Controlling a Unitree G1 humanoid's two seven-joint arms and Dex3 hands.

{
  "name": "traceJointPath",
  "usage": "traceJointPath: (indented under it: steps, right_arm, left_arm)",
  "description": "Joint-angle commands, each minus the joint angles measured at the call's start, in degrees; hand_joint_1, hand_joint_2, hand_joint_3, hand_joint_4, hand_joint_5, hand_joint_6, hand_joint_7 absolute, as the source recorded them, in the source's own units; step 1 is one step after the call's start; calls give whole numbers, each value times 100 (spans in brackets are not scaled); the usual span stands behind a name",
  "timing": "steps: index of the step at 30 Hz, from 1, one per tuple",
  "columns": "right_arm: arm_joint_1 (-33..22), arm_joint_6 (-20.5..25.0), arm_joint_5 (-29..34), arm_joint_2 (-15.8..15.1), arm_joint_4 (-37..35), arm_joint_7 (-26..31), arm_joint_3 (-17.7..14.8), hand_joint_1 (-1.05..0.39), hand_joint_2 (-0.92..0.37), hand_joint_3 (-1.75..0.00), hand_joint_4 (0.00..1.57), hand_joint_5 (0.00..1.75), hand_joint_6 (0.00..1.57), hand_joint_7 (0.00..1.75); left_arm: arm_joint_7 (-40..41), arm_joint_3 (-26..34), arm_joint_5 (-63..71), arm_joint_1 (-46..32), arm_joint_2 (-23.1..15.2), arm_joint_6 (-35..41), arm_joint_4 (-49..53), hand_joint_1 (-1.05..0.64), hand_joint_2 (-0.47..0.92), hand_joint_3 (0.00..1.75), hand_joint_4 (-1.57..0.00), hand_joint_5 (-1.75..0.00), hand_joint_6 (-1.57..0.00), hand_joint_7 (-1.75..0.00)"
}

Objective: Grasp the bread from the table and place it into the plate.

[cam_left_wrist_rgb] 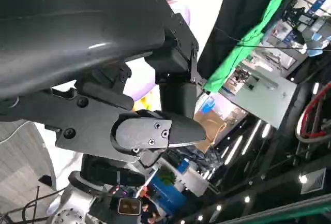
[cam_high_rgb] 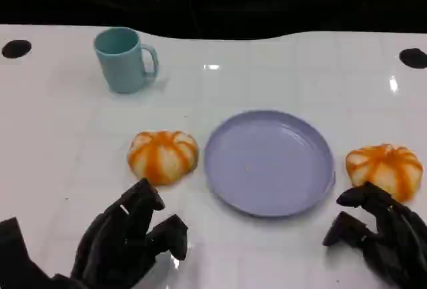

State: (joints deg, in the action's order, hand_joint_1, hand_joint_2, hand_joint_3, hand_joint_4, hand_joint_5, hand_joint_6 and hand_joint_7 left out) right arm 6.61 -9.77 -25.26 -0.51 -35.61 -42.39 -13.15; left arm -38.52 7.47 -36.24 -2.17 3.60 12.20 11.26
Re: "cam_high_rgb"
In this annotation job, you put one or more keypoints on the lilac plate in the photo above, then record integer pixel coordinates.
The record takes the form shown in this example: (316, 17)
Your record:
(267, 162)

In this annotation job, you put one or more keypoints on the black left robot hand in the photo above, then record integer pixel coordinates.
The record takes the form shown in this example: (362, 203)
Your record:
(113, 235)

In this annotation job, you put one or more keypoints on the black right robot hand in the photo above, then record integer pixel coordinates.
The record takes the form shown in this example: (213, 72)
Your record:
(397, 235)

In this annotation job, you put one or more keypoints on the pale green mug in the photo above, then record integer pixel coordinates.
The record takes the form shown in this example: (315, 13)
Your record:
(120, 68)

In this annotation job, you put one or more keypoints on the orange and white bread roll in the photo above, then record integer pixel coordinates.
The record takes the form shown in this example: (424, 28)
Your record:
(383, 165)
(160, 159)

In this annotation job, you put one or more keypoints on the black round table grommet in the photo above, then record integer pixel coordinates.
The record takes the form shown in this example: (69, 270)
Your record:
(413, 58)
(16, 48)

